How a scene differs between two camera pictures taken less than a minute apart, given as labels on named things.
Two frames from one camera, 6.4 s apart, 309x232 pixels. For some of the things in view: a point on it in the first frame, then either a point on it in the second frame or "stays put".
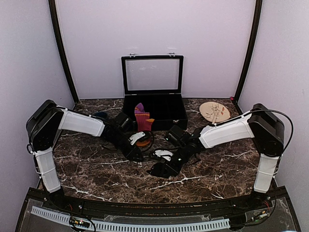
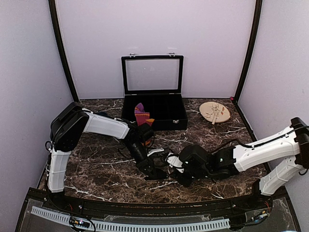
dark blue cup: (101, 114) stays put
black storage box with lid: (157, 81) stays put
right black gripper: (174, 170) -> (185, 181)
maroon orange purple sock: (144, 123) stays put
